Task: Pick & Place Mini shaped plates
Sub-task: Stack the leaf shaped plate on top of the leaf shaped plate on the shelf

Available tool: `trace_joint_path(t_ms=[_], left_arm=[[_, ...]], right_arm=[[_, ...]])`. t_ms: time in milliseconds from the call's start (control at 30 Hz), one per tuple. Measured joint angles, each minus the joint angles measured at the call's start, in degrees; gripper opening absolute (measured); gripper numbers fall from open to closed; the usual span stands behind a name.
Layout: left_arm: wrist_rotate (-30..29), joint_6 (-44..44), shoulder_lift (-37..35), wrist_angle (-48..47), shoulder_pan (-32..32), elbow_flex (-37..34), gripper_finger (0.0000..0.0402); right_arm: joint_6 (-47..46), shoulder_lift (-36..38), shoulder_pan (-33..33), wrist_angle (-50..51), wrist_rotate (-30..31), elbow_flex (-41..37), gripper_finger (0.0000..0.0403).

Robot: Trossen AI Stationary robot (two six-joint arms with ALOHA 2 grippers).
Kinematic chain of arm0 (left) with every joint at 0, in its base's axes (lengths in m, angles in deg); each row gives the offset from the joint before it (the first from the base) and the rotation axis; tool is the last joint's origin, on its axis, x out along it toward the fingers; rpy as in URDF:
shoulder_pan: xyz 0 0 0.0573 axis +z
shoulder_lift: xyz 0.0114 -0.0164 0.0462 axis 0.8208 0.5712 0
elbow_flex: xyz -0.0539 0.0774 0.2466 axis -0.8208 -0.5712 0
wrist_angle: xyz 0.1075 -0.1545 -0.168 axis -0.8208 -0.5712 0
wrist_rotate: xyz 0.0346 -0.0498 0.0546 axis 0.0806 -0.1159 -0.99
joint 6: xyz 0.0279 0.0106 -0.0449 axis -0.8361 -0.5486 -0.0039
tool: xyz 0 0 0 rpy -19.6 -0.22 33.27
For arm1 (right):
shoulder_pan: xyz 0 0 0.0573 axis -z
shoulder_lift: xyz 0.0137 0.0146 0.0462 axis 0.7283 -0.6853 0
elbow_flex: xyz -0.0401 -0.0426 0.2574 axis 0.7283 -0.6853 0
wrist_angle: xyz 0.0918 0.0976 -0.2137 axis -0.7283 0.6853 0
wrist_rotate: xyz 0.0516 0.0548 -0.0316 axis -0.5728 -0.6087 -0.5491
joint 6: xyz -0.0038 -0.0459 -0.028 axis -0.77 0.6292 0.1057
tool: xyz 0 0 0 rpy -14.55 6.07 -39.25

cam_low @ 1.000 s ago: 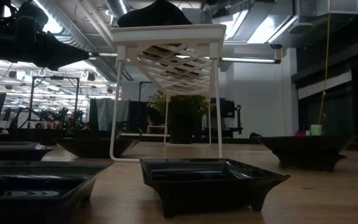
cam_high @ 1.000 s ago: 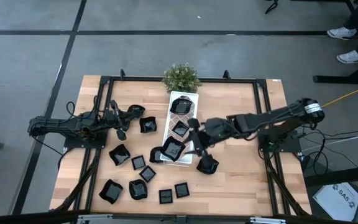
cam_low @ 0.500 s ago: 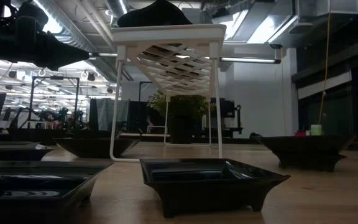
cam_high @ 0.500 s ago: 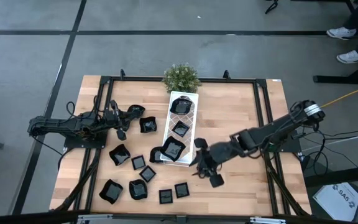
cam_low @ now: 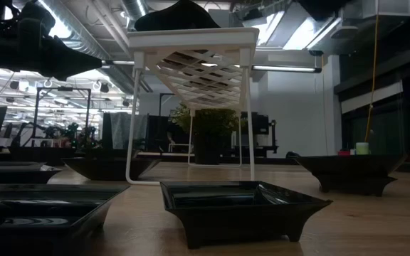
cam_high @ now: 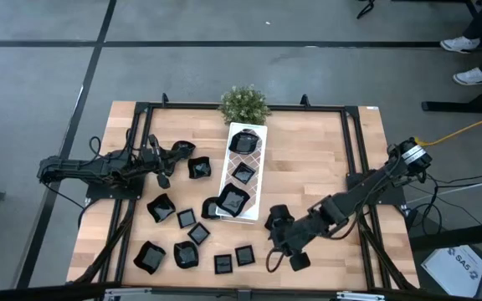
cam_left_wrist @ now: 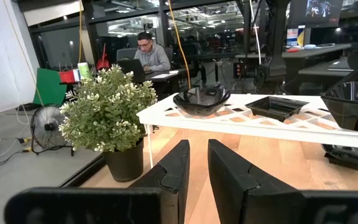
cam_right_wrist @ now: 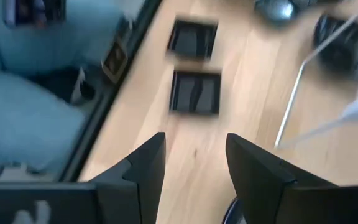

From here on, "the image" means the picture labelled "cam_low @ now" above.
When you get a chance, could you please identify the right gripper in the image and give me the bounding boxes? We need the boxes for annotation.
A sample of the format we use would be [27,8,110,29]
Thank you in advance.
[296,0,352,21]

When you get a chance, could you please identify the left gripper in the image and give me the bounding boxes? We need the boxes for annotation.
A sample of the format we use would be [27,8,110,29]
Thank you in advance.
[0,0,103,82]

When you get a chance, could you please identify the black wavy square plate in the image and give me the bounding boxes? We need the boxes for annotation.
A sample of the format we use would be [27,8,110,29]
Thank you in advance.
[133,0,221,32]
[61,156,162,181]

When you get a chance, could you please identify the black small square plate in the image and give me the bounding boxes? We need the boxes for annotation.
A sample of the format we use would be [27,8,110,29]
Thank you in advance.
[0,183,132,250]
[159,180,334,250]
[293,154,408,198]

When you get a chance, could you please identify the black leaf-shaped plate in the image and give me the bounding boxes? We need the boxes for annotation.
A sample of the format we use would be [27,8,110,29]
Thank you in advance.
[0,161,63,186]

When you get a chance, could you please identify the long ceiling light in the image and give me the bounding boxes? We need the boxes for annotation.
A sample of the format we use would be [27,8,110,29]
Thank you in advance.
[251,63,322,75]

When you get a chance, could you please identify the green cup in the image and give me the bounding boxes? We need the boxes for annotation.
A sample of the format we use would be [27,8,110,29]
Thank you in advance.
[354,142,370,156]

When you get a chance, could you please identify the green artificial potted plant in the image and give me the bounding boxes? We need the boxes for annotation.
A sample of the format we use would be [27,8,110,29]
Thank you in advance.
[171,102,243,165]

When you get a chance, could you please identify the silver ceiling duct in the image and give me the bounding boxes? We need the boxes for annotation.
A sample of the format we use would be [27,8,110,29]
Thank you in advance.
[37,0,152,95]

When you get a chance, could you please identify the black frame rig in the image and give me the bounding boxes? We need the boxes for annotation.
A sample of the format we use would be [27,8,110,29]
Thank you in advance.
[33,86,93,147]

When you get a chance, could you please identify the yellow hanging cable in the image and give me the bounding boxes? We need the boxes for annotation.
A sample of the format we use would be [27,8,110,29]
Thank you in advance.
[364,14,380,144]

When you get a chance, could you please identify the white wire shelf rack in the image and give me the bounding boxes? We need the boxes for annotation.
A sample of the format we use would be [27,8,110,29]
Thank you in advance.
[125,27,260,186]

